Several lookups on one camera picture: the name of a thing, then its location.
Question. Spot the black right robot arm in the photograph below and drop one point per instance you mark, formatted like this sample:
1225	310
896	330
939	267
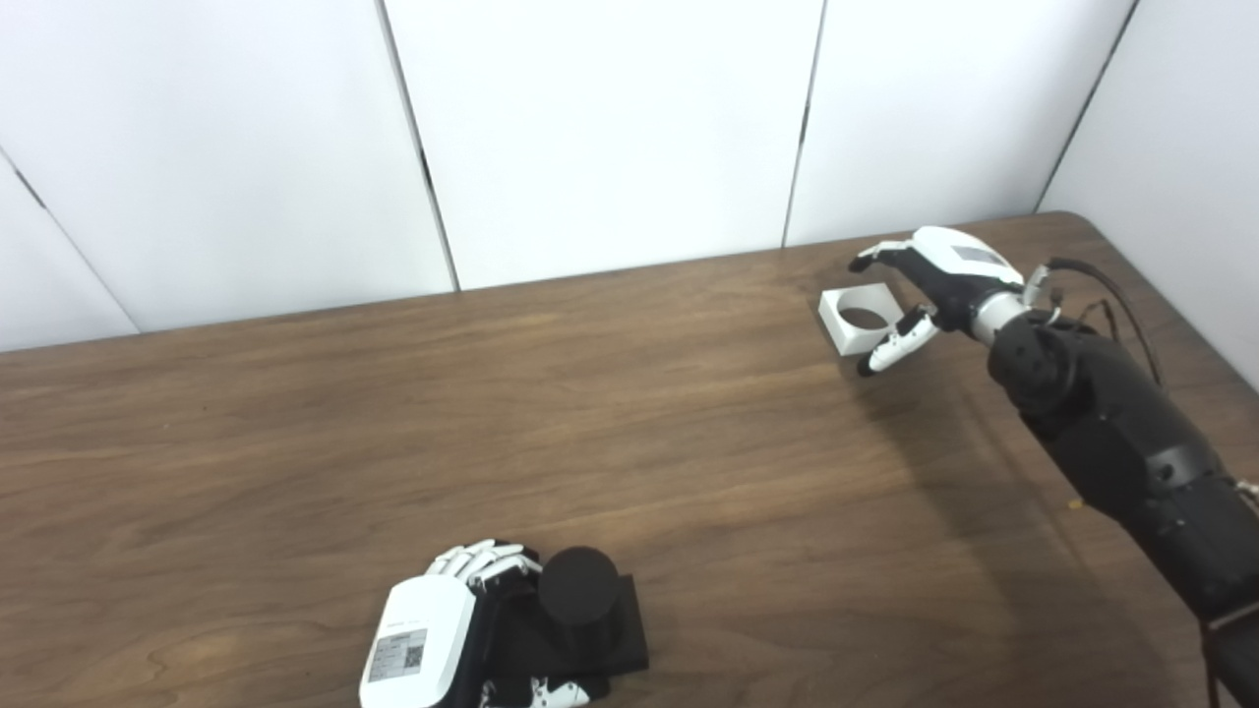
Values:
1121	433

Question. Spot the black peg with square base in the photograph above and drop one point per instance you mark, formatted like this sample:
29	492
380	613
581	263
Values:
578	590

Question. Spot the white and black right hand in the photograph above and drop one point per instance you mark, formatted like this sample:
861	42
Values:
949	270

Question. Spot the white and black left hand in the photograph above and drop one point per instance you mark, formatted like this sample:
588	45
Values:
418	639

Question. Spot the white square piece with hole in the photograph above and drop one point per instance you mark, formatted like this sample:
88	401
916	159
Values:
836	324

